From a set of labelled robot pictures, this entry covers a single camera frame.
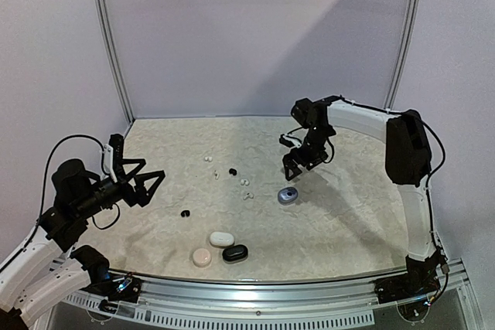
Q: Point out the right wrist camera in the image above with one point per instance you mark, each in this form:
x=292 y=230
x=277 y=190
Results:
x=290 y=141

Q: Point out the purple charging case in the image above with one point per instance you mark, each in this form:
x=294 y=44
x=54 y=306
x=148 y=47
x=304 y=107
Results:
x=287 y=195

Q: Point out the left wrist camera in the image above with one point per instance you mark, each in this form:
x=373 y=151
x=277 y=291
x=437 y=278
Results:
x=112 y=156

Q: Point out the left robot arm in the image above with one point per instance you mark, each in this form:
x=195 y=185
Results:
x=48 y=266

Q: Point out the white charging case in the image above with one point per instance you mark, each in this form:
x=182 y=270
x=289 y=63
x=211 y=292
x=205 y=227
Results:
x=221 y=239

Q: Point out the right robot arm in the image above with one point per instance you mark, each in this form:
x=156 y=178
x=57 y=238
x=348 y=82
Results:
x=367 y=169

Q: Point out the black charging case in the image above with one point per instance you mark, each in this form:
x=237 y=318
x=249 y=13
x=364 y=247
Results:
x=235 y=253

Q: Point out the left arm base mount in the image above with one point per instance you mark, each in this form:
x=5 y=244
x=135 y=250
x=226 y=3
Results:
x=114 y=287

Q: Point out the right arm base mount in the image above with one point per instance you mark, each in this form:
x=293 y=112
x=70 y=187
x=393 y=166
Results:
x=417 y=282

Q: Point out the aluminium front rail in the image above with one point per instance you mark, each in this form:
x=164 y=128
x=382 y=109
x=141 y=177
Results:
x=350 y=303

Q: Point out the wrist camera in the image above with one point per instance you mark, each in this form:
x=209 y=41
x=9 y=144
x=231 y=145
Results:
x=290 y=141
x=112 y=156

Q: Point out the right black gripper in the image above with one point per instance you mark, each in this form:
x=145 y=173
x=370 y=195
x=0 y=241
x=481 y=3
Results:
x=302 y=156

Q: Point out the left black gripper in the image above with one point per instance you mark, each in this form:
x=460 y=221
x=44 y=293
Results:
x=139 y=195

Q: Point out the pink charging case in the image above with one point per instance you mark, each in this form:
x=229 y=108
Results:
x=201 y=257

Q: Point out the white stem earbud right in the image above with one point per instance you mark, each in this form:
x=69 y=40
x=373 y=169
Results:
x=248 y=195

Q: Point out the right aluminium frame post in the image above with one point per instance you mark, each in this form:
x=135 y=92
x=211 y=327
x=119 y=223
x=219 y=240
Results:
x=411 y=11

